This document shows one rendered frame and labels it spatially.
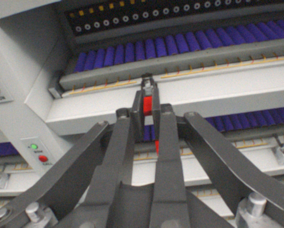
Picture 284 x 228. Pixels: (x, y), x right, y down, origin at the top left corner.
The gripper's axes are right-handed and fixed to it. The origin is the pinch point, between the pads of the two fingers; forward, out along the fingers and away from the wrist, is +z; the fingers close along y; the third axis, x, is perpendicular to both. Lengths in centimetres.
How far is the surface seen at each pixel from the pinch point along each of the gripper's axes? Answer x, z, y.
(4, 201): -40, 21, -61
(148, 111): -0.4, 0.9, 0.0
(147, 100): 0.1, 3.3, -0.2
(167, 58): 3.9, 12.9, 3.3
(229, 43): 4.9, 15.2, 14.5
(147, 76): 2.0, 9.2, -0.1
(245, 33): 6.2, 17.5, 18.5
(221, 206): -39.8, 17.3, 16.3
